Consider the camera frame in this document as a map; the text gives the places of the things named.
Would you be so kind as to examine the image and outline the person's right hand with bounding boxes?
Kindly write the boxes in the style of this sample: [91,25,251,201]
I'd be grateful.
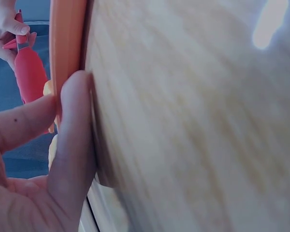
[0,0,37,78]

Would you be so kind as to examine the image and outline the person's left hand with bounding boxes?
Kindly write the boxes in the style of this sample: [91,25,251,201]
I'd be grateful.
[0,71,99,232]

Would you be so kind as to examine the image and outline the red kitchen tool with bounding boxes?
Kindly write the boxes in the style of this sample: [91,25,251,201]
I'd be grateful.
[2,9,48,105]

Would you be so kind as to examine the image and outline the wooden board with orange edge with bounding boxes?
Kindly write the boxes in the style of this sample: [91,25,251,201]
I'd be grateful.
[49,0,290,232]

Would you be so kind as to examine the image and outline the yellow food piece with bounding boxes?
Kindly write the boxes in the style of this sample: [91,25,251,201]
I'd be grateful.
[47,133,59,171]
[43,80,55,98]

